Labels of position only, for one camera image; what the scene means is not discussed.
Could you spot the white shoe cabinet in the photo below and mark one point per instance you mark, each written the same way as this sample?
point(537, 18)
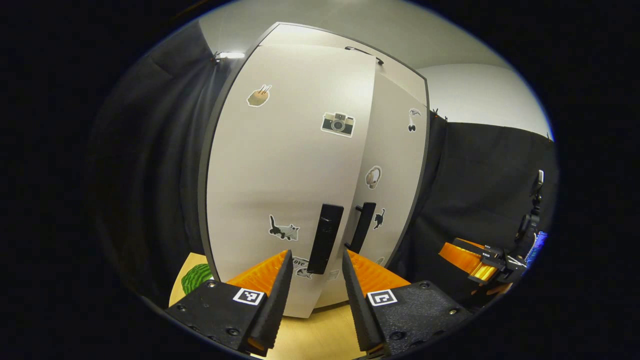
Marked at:
point(320, 35)

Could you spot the watermelon slice toy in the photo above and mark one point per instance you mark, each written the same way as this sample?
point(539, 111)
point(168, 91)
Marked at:
point(196, 277)

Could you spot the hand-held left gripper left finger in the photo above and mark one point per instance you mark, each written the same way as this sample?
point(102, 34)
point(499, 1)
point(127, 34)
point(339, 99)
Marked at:
point(277, 300)

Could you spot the black backdrop cloth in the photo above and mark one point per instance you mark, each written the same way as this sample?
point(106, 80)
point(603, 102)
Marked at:
point(475, 185)
point(155, 165)

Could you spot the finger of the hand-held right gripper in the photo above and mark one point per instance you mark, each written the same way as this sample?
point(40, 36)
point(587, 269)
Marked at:
point(460, 257)

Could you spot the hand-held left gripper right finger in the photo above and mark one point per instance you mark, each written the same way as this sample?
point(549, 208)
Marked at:
point(357, 305)

